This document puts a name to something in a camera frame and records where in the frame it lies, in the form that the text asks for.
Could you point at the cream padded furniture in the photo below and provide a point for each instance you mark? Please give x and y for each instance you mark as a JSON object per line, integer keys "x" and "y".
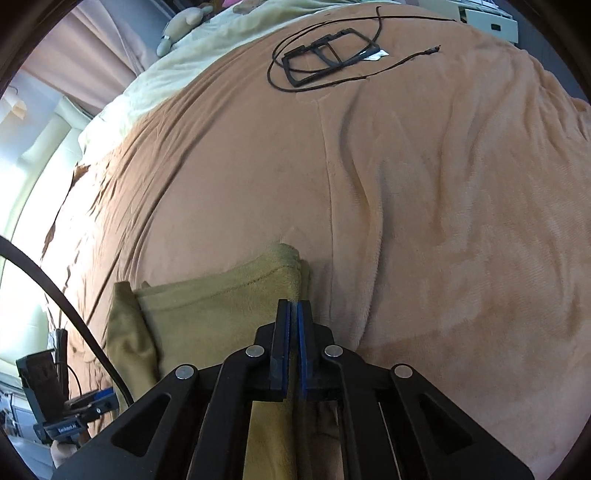
{"x": 46, "y": 184}

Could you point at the white drawer cabinet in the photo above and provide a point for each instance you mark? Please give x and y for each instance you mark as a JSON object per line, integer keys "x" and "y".
{"x": 485, "y": 18}

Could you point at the brown fleece blanket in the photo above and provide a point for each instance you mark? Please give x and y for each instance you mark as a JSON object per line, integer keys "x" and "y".
{"x": 415, "y": 207}

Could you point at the black rectangular frame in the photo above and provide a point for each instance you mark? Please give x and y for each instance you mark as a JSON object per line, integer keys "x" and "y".
{"x": 300, "y": 79}

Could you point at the white paper slip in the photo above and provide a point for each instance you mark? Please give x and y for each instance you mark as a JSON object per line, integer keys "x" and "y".
{"x": 375, "y": 54}

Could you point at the cream blanket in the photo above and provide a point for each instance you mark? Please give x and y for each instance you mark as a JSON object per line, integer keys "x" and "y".
{"x": 161, "y": 74}

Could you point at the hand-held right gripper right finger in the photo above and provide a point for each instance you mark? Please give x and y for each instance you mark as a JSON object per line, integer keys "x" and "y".
{"x": 304, "y": 360}

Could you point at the pink curtain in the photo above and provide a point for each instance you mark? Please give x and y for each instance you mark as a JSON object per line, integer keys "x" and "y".
{"x": 106, "y": 46}

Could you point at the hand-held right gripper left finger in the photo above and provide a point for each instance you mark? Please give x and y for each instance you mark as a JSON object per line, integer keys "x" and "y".
{"x": 282, "y": 360}

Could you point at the person's left hand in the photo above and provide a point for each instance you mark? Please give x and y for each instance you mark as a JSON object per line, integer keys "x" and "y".
{"x": 62, "y": 454}

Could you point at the beige plush toy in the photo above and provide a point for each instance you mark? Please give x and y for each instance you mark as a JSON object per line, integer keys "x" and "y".
{"x": 180, "y": 30}

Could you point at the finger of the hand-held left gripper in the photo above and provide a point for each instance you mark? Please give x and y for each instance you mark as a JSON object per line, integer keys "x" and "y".
{"x": 99, "y": 400}

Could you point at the olive t-shirt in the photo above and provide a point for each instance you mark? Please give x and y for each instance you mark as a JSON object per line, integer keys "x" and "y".
{"x": 221, "y": 300}

